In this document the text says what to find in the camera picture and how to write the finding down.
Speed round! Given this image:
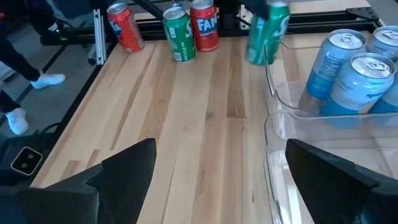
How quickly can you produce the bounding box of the green Sprite soda can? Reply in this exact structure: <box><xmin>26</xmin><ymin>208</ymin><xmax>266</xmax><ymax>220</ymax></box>
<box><xmin>244</xmin><ymin>0</ymin><xmax>291</xmax><ymax>66</ymax></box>
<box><xmin>162</xmin><ymin>6</ymin><xmax>197</xmax><ymax>62</ymax></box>

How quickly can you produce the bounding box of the red Fanta soda can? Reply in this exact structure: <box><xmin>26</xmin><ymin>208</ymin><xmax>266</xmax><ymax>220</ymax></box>
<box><xmin>106</xmin><ymin>2</ymin><xmax>146</xmax><ymax>54</ymax></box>
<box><xmin>189</xmin><ymin>0</ymin><xmax>220</xmax><ymax>53</ymax></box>

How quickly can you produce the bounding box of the blue and white soda can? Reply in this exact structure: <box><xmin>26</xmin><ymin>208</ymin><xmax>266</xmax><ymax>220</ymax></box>
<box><xmin>305</xmin><ymin>29</ymin><xmax>368</xmax><ymax>102</ymax></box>
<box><xmin>320</xmin><ymin>52</ymin><xmax>398</xmax><ymax>129</ymax></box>
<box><xmin>369</xmin><ymin>73</ymin><xmax>398</xmax><ymax>114</ymax></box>
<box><xmin>368</xmin><ymin>26</ymin><xmax>398</xmax><ymax>63</ymax></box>

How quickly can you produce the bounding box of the black device with white rim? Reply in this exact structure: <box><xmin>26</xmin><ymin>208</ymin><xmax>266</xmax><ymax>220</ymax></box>
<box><xmin>11</xmin><ymin>146</ymin><xmax>44</xmax><ymax>177</ymax></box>

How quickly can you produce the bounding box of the person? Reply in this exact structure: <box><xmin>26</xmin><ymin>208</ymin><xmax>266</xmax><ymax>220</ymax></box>
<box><xmin>0</xmin><ymin>0</ymin><xmax>67</xmax><ymax>135</ymax></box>

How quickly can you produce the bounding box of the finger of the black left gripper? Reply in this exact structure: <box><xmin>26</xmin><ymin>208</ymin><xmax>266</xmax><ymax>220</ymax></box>
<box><xmin>242</xmin><ymin>0</ymin><xmax>272</xmax><ymax>21</ymax></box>

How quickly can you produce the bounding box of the silver metal mounting plate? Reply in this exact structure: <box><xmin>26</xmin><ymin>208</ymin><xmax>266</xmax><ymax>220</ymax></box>
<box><xmin>239</xmin><ymin>6</ymin><xmax>249</xmax><ymax>30</ymax></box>

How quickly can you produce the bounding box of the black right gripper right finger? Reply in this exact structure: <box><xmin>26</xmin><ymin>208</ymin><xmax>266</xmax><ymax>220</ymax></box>
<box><xmin>285</xmin><ymin>138</ymin><xmax>398</xmax><ymax>224</ymax></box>

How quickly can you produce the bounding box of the black device with green light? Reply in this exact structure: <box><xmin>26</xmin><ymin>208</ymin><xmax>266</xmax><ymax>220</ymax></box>
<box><xmin>39</xmin><ymin>18</ymin><xmax>75</xmax><ymax>46</ymax></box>

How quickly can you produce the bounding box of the clear plastic bin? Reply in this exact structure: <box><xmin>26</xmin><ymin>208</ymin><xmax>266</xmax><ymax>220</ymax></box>
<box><xmin>263</xmin><ymin>110</ymin><xmax>398</xmax><ymax>224</ymax></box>
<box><xmin>263</xmin><ymin>40</ymin><xmax>398</xmax><ymax>131</ymax></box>

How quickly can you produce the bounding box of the silver aluminium extrusion bar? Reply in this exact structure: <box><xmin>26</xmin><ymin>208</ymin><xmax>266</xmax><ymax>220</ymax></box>
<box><xmin>92</xmin><ymin>8</ymin><xmax>108</xmax><ymax>66</ymax></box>

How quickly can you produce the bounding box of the black bag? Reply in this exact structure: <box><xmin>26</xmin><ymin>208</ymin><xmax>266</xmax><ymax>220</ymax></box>
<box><xmin>0</xmin><ymin>132</ymin><xmax>60</xmax><ymax>187</ymax></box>

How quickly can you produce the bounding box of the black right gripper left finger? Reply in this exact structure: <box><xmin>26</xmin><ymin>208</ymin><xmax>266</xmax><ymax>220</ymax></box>
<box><xmin>0</xmin><ymin>138</ymin><xmax>157</xmax><ymax>224</ymax></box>

